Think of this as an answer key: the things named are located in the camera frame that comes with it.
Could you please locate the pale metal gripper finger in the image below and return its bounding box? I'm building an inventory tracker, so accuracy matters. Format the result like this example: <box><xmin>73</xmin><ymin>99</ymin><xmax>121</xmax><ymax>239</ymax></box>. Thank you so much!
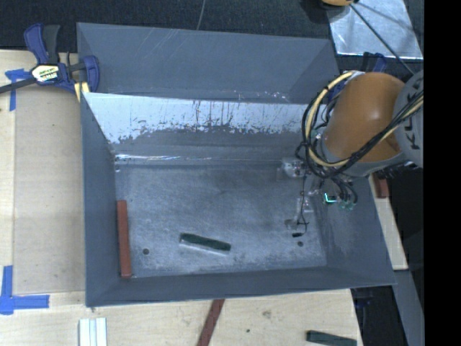
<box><xmin>276</xmin><ymin>158</ymin><xmax>306</xmax><ymax>182</ymax></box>
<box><xmin>285</xmin><ymin>192</ymin><xmax>312</xmax><ymax>230</ymax></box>

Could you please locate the grey metal bin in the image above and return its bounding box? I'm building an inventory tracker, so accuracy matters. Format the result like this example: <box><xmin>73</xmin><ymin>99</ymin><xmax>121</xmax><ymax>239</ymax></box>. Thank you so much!
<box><xmin>75</xmin><ymin>22</ymin><xmax>398</xmax><ymax>308</ymax></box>

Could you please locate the dark green flat block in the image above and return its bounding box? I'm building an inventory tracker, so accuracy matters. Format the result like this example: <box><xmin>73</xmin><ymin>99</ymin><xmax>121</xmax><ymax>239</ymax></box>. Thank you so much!
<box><xmin>179</xmin><ymin>232</ymin><xmax>232</xmax><ymax>253</ymax></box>

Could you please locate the red-brown flat block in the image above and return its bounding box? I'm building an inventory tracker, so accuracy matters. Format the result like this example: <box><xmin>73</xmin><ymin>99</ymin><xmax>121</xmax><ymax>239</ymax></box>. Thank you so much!
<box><xmin>196</xmin><ymin>298</ymin><xmax>226</xmax><ymax>346</ymax></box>
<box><xmin>115</xmin><ymin>199</ymin><xmax>133</xmax><ymax>280</ymax></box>

